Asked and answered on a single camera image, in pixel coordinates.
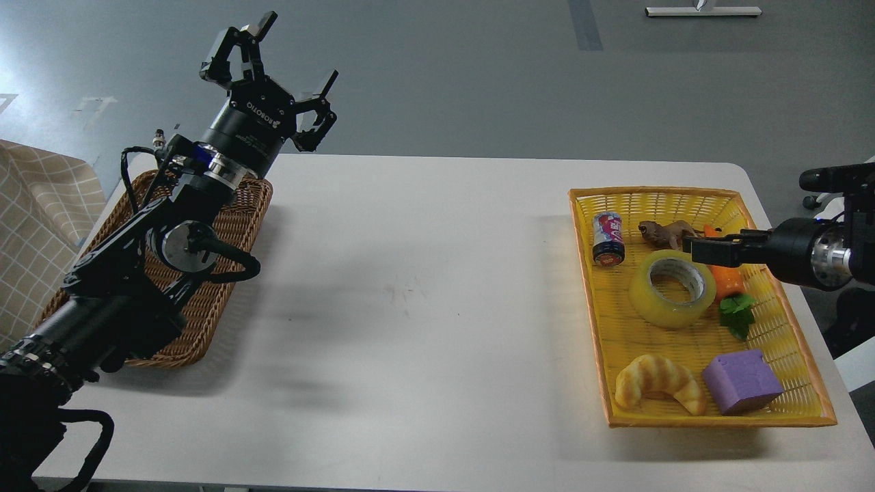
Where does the brown wicker basket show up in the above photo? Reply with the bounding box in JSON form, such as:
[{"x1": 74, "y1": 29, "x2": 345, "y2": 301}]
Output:
[{"x1": 29, "y1": 169, "x2": 273, "y2": 369}]

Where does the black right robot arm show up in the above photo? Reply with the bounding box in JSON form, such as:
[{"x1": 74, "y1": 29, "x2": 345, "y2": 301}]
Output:
[{"x1": 682, "y1": 163, "x2": 874, "y2": 292}]

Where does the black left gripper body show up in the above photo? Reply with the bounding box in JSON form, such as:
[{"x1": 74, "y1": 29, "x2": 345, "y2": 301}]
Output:
[{"x1": 202, "y1": 76, "x2": 297, "y2": 177}]

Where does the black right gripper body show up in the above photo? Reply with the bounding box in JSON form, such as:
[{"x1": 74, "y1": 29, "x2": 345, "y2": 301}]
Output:
[{"x1": 764, "y1": 218, "x2": 824, "y2": 284}]

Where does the yellow tape roll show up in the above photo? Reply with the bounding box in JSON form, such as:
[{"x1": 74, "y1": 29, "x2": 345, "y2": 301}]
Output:
[{"x1": 628, "y1": 249, "x2": 716, "y2": 330}]

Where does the toy croissant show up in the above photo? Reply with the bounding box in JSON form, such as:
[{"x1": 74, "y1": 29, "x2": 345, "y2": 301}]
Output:
[{"x1": 615, "y1": 354, "x2": 707, "y2": 416}]

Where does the yellow plastic basket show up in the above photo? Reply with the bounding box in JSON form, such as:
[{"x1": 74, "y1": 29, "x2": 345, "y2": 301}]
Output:
[{"x1": 569, "y1": 186, "x2": 837, "y2": 428}]

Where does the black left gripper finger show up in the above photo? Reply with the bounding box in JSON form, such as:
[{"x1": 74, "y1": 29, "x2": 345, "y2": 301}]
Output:
[
  {"x1": 199, "y1": 10, "x2": 279, "y2": 92},
  {"x1": 291, "y1": 70, "x2": 340, "y2": 152}
]

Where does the orange toy carrot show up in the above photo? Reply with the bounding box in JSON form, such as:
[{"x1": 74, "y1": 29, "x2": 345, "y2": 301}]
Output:
[{"x1": 708, "y1": 264, "x2": 755, "y2": 340}]

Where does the white metal stand base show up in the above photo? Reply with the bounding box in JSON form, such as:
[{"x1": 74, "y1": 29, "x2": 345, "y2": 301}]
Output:
[{"x1": 645, "y1": 1, "x2": 763, "y2": 18}]

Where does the small soda can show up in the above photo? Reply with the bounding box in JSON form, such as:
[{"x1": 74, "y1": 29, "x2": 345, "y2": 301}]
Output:
[{"x1": 593, "y1": 210, "x2": 625, "y2": 267}]

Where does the purple foam block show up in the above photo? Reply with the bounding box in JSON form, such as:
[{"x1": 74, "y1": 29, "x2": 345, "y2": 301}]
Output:
[{"x1": 702, "y1": 348, "x2": 784, "y2": 416}]

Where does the beige checkered cloth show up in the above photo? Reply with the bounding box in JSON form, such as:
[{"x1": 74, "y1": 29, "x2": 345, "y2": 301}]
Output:
[{"x1": 1, "y1": 141, "x2": 105, "y2": 350}]

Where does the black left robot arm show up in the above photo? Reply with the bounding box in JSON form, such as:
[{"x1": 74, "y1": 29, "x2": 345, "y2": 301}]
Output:
[{"x1": 1, "y1": 10, "x2": 338, "y2": 491}]

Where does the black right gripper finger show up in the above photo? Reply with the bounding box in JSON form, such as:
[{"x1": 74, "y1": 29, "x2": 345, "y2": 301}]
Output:
[
  {"x1": 691, "y1": 243, "x2": 770, "y2": 268},
  {"x1": 682, "y1": 228, "x2": 772, "y2": 253}
]

